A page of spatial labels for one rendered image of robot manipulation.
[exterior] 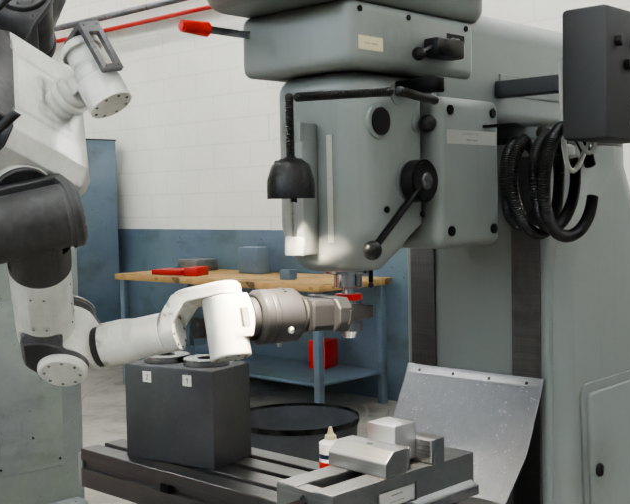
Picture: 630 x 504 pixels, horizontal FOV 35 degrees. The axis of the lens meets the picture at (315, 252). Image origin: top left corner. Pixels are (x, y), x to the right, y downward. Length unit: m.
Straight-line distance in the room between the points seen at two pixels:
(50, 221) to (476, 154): 0.76
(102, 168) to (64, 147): 7.53
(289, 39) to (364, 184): 0.26
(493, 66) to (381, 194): 0.38
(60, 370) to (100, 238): 7.44
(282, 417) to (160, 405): 2.03
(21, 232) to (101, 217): 7.64
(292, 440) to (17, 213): 2.27
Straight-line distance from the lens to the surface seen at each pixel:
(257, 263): 7.44
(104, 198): 9.04
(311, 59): 1.56
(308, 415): 3.96
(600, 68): 1.65
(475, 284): 1.97
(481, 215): 1.77
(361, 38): 1.54
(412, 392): 2.05
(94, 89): 1.49
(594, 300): 1.99
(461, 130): 1.73
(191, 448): 1.93
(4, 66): 1.54
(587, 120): 1.65
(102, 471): 2.11
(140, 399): 1.99
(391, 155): 1.61
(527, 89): 1.81
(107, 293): 9.07
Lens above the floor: 1.43
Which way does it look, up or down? 3 degrees down
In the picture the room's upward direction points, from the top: 1 degrees counter-clockwise
